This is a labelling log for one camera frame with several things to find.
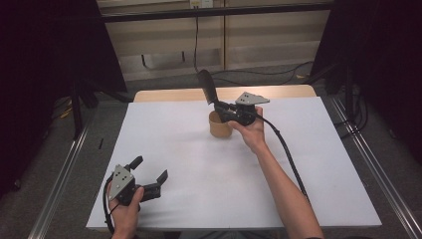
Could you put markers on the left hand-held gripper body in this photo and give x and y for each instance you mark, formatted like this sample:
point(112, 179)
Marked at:
point(121, 182)

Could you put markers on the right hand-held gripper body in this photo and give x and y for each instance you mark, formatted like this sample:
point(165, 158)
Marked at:
point(244, 113)

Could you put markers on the tan pen holder cup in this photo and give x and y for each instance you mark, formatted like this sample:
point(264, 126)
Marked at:
point(220, 131)

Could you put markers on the person's right hand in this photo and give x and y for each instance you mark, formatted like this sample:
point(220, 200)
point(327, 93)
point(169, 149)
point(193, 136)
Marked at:
point(253, 132)

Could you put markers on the person's left hand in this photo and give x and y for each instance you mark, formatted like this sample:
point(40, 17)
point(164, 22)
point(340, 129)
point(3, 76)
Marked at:
point(127, 215)

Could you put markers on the white table cover sheet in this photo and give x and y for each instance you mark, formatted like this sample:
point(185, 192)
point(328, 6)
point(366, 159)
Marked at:
point(185, 186)

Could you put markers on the small black floor object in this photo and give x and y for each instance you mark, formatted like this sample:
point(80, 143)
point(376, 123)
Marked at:
point(100, 143)

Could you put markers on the light wooden table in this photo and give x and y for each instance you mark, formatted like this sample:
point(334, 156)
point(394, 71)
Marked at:
point(282, 91)

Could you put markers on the black metal stand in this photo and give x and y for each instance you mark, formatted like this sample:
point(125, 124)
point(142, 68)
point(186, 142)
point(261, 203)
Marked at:
point(348, 89)
point(78, 113)

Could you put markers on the dark curtain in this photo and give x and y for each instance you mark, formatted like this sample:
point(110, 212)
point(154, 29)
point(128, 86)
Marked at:
point(40, 66)
point(381, 49)

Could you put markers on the metal floor rail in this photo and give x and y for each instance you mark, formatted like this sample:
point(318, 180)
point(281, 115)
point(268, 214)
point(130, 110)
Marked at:
point(381, 179)
point(56, 195)

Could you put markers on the white wall power outlet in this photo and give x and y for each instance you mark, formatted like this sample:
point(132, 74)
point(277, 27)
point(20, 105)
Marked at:
point(200, 3)

